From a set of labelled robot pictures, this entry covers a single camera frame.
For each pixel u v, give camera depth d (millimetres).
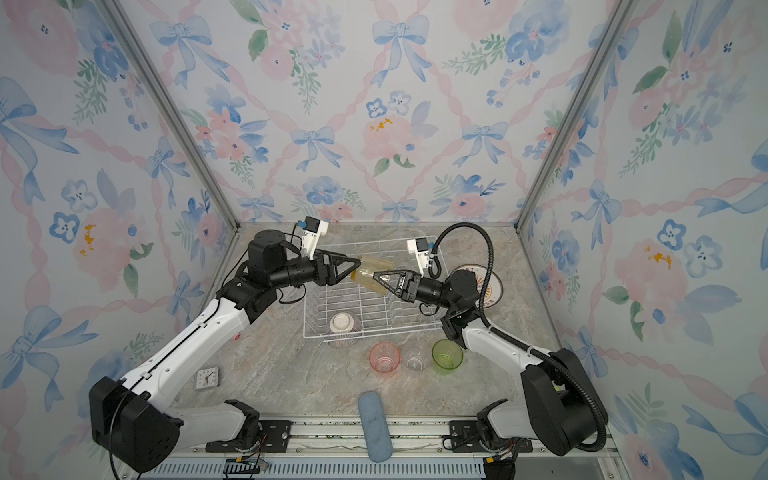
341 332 858
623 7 679
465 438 731
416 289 628
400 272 676
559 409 414
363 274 687
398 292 672
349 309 970
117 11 687
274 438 735
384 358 858
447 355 856
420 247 663
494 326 558
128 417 381
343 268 664
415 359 876
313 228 637
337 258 630
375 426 732
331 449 732
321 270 626
